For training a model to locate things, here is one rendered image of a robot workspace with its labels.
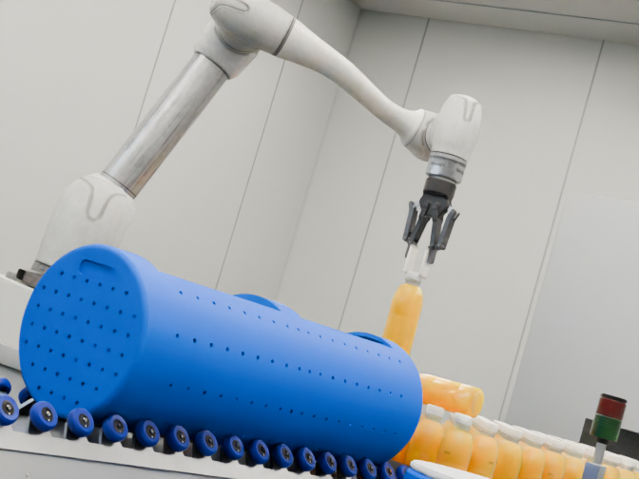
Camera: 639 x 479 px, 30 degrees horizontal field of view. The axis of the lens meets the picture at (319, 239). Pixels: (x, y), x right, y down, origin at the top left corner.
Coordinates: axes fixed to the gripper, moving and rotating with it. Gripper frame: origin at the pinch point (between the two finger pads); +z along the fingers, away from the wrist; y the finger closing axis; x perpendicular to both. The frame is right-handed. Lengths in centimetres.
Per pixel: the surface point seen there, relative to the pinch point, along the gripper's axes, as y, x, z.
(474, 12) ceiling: -235, 355, -197
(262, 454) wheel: 20, -64, 48
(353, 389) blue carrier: 23, -46, 32
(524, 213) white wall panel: -180, 383, -87
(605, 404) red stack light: 44, 23, 20
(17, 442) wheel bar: 20, -121, 52
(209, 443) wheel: 20, -79, 47
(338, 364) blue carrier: 22, -51, 28
